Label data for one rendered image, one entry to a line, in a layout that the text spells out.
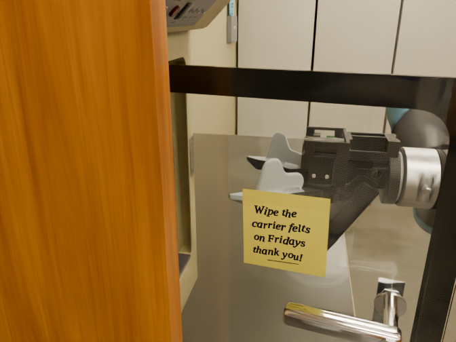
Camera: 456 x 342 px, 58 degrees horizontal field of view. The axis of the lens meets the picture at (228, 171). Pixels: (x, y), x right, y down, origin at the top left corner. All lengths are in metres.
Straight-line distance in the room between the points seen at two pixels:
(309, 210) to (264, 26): 3.16
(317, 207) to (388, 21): 3.19
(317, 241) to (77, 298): 0.22
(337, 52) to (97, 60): 3.22
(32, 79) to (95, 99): 0.05
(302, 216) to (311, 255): 0.04
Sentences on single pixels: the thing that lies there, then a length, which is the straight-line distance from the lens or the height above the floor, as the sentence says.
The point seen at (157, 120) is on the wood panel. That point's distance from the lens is 0.29.
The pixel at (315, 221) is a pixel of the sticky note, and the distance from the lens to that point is 0.36.
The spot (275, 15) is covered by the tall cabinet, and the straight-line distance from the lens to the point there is 3.47.
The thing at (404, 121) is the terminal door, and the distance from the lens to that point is 0.32.
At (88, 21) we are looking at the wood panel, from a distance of 0.30.
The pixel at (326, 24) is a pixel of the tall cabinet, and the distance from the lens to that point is 3.46.
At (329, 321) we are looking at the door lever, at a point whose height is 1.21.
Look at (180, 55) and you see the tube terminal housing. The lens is 0.64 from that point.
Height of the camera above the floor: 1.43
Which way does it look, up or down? 21 degrees down
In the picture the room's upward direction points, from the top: straight up
